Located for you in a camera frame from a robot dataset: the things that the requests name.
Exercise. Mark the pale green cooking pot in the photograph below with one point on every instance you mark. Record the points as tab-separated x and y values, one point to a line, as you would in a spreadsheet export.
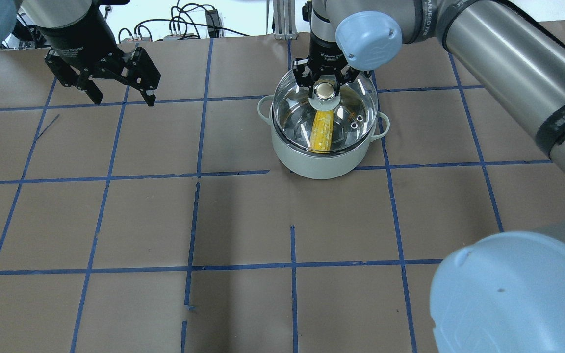
319	165

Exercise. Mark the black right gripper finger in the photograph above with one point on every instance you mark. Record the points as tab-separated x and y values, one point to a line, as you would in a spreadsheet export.
342	77
305	76

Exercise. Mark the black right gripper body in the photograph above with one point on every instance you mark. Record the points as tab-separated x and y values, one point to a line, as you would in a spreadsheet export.
322	49

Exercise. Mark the glass pot lid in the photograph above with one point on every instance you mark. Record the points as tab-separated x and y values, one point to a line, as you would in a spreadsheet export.
355	112

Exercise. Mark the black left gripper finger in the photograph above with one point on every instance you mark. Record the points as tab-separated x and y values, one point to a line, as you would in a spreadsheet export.
71	74
136	69

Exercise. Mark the yellow corn cob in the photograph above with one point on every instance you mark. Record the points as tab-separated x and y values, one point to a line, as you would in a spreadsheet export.
322	131

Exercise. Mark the aluminium frame post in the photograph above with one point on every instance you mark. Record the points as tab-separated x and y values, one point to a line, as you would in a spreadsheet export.
284	19

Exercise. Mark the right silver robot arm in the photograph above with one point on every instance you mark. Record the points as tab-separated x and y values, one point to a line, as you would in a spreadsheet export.
454	168

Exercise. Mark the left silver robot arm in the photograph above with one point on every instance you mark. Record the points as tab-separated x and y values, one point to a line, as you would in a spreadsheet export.
49	13

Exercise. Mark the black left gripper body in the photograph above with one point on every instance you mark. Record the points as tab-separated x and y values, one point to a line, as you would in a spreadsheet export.
77	35

